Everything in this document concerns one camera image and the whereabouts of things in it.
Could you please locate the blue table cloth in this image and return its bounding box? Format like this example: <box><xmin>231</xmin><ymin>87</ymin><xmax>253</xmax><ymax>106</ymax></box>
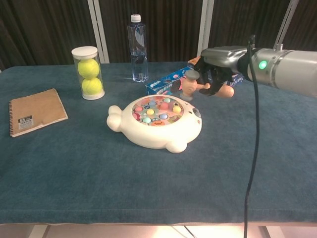
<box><xmin>0</xmin><ymin>61</ymin><xmax>317</xmax><ymax>225</ymax></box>

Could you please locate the blue cookie box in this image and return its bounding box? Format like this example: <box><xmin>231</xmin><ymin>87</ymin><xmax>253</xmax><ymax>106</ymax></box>
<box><xmin>145</xmin><ymin>66</ymin><xmax>196</xmax><ymax>96</ymax></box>

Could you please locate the white partition frame post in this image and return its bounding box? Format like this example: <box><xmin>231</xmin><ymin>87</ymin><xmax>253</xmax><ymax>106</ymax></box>
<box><xmin>197</xmin><ymin>0</ymin><xmax>215</xmax><ymax>60</ymax></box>
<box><xmin>87</xmin><ymin>0</ymin><xmax>110</xmax><ymax>64</ymax></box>
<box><xmin>272</xmin><ymin>0</ymin><xmax>298</xmax><ymax>51</ymax></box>

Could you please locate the pink toy hammer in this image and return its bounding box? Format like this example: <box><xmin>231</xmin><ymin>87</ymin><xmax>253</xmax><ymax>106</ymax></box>
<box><xmin>180</xmin><ymin>69</ymin><xmax>235</xmax><ymax>102</ymax></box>

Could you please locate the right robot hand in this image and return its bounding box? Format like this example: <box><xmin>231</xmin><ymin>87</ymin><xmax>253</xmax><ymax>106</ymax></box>
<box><xmin>193</xmin><ymin>46</ymin><xmax>248</xmax><ymax>97</ymax></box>

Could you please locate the yellow tennis ball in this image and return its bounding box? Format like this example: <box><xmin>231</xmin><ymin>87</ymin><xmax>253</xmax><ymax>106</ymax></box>
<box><xmin>77</xmin><ymin>59</ymin><xmax>100</xmax><ymax>79</ymax></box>
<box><xmin>81</xmin><ymin>78</ymin><xmax>103</xmax><ymax>96</ymax></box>

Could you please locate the clear water bottle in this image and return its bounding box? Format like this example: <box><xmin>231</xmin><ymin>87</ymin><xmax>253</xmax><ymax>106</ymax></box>
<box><xmin>127</xmin><ymin>14</ymin><xmax>149</xmax><ymax>83</ymax></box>

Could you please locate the white whack-a-mole toy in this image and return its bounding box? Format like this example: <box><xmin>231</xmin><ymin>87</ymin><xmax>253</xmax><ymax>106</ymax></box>
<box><xmin>106</xmin><ymin>96</ymin><xmax>203</xmax><ymax>154</ymax></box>

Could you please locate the clear tennis ball tube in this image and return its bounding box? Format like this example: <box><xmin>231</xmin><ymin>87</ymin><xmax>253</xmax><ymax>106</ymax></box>
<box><xmin>71</xmin><ymin>46</ymin><xmax>105</xmax><ymax>101</ymax></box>

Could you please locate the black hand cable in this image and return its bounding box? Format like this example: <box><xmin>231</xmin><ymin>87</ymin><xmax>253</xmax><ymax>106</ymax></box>
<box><xmin>244</xmin><ymin>34</ymin><xmax>260</xmax><ymax>238</ymax></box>

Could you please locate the brown spiral notebook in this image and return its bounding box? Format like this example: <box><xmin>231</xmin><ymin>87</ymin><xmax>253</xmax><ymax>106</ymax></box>
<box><xmin>8</xmin><ymin>88</ymin><xmax>69</xmax><ymax>138</ymax></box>

